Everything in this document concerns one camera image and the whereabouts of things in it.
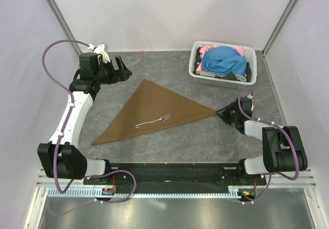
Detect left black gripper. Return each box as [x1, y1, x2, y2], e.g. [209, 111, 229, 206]
[94, 56, 132, 85]

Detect brown cloth napkin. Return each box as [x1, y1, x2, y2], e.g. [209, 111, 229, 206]
[93, 79, 216, 145]

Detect silver metal fork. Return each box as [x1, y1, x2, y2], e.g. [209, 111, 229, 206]
[135, 113, 172, 128]

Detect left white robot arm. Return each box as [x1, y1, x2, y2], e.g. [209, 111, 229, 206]
[37, 52, 132, 184]

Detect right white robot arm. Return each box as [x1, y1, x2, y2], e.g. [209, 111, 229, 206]
[217, 96, 308, 185]

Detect grey cloth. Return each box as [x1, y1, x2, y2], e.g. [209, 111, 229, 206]
[196, 71, 247, 82]

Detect blue cloth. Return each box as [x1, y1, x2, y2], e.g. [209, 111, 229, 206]
[201, 46, 247, 76]

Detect white plastic basket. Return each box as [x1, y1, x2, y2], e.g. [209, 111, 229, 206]
[189, 41, 257, 89]

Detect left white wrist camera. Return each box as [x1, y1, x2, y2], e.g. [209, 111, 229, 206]
[87, 44, 110, 63]

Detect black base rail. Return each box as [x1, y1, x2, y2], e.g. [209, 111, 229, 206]
[83, 163, 267, 197]

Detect white slotted cable duct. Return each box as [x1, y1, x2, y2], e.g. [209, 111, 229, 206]
[47, 186, 255, 199]

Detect left aluminium frame post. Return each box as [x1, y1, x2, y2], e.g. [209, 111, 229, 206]
[45, 0, 75, 40]

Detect aluminium frame post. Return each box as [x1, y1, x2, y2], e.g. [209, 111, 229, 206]
[45, 0, 75, 40]
[262, 0, 299, 57]

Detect right aluminium frame post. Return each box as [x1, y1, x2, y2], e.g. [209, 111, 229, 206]
[262, 0, 299, 57]

